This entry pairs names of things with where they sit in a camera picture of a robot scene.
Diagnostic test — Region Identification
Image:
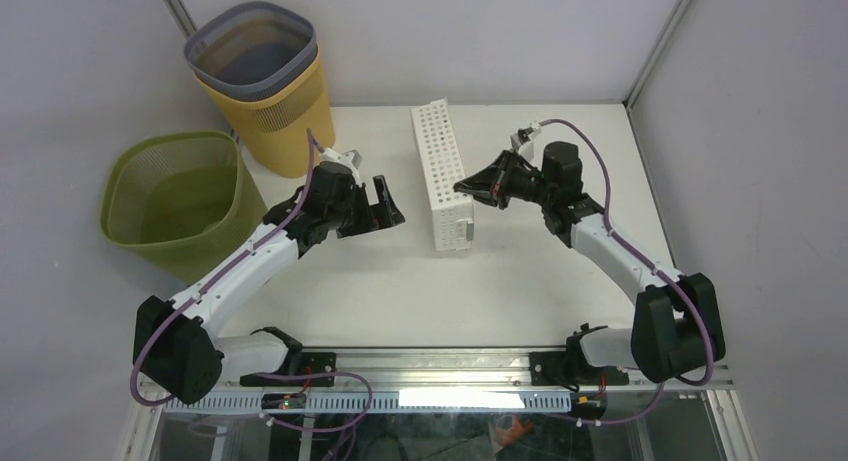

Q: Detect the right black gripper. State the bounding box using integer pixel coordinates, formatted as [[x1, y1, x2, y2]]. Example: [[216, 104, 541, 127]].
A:
[[453, 150, 555, 212]]

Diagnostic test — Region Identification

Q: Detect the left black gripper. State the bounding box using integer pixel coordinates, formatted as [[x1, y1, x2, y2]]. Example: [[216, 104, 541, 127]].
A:
[[325, 176, 403, 239]]

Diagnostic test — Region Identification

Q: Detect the white perforated plastic basket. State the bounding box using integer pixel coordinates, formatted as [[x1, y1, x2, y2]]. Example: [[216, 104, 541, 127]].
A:
[[410, 99, 474, 252]]

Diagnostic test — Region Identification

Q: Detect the grey slatted waste bin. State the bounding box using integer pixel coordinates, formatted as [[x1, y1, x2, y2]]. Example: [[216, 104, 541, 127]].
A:
[[183, 1, 318, 102]]

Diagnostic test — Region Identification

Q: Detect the green slatted waste bin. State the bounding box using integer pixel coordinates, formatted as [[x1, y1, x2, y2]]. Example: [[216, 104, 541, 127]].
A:
[[99, 131, 268, 283]]

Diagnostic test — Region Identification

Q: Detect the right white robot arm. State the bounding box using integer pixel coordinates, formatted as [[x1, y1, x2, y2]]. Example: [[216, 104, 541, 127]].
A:
[[453, 141, 726, 386]]

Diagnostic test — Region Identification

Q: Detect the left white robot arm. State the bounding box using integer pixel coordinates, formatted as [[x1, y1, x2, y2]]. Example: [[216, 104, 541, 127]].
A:
[[131, 161, 405, 406]]

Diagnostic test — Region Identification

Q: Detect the yellow slatted waste bin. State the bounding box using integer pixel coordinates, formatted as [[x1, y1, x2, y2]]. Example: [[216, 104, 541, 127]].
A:
[[198, 54, 335, 178]]

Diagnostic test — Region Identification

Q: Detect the orange object under table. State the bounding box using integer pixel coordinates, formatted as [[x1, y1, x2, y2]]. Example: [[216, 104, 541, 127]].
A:
[[492, 415, 534, 448]]

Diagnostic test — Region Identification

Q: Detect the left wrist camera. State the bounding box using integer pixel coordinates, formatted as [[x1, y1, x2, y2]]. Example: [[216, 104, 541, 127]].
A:
[[321, 148, 362, 185]]

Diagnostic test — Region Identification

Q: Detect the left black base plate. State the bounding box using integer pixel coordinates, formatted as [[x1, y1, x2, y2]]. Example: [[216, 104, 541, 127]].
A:
[[239, 351, 337, 389]]

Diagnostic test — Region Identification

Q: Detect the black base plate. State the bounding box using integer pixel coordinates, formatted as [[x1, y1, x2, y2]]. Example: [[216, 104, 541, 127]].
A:
[[528, 350, 630, 390], [239, 351, 337, 389]]

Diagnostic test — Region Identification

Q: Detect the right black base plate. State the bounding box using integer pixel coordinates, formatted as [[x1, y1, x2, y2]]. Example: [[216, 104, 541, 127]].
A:
[[528, 350, 630, 390]]

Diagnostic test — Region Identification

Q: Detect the white slotted cable duct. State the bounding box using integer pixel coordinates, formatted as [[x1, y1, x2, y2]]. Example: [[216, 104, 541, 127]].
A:
[[164, 387, 572, 415]]

